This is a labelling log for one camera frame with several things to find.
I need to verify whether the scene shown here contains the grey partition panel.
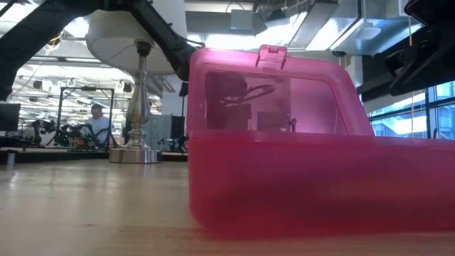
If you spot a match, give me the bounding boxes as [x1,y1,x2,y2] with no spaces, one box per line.
[145,113,172,152]

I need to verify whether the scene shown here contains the grey ceiling box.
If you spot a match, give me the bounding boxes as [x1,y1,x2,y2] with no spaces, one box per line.
[230,9,254,31]

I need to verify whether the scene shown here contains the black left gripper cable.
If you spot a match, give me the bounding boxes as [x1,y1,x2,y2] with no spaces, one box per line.
[220,84,277,107]

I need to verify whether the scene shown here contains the black cabinet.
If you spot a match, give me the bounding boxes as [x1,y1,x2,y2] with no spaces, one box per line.
[171,115,186,151]

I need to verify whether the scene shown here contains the white shade silver table lamp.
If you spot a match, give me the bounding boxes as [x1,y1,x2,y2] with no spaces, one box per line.
[85,0,189,164]

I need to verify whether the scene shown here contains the black frame stand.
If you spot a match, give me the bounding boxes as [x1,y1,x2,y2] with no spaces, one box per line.
[56,86,115,149]

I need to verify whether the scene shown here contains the black ceiling camera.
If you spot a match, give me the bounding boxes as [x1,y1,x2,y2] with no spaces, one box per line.
[49,31,64,47]

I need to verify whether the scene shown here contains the person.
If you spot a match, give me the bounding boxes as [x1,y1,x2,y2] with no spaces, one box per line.
[85,103,114,147]

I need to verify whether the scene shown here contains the black aluminium table frame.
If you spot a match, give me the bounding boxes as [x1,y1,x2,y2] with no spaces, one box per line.
[0,149,188,164]

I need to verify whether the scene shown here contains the pink plastic supply box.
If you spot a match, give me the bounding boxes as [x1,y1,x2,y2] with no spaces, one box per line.
[186,44,455,240]

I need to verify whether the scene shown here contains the black monitor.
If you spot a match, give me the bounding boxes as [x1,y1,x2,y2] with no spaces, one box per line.
[0,102,21,132]

